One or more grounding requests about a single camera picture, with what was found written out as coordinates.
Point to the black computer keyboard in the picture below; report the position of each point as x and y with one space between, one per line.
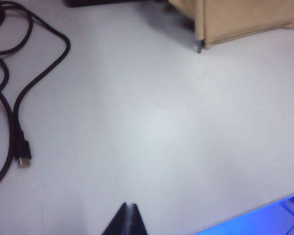
107 2

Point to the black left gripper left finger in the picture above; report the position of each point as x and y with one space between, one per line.
118 224

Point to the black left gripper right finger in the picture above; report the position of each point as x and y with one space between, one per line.
137 222

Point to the beige fabric calendar stand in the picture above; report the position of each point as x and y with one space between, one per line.
237 19

